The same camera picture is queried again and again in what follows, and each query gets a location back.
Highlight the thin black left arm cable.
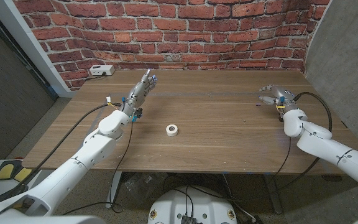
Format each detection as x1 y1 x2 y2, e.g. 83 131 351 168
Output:
61 121 134 216

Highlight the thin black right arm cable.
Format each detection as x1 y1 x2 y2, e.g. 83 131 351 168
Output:
274 136 292 175

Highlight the grey metal table leg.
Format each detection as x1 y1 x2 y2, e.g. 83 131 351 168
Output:
262 174 283 215
105 170 123 209

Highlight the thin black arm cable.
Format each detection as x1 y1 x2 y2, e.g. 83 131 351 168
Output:
61 121 134 216
274 136 292 175

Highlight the black power strip cable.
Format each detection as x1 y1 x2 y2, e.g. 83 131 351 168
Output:
84 73 107 82

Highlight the white power strip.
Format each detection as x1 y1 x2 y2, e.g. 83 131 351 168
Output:
89 64 116 77

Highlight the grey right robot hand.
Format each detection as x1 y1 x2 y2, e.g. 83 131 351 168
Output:
259 84 300 114

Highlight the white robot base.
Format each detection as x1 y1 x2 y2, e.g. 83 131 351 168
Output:
147 185 238 224

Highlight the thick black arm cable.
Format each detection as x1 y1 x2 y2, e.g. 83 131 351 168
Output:
19 103 122 189
272 91 333 193

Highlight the white robot torso edge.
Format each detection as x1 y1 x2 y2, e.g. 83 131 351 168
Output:
0 215 106 224

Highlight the yellow and black foot pedal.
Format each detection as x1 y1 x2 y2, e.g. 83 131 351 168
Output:
0 159 34 205

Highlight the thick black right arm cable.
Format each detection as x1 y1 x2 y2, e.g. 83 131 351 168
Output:
272 91 333 193

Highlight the red brick print backdrop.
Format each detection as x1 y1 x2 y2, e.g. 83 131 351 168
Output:
12 0 332 91

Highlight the white tape roll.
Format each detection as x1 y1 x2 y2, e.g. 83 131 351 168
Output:
165 124 179 138

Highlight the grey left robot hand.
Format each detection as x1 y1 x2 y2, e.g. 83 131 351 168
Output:
120 68 157 121

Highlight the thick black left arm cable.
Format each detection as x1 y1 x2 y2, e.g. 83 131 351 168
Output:
19 103 122 189

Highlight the clear plastic bag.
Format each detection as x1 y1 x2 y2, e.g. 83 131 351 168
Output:
122 172 167 203

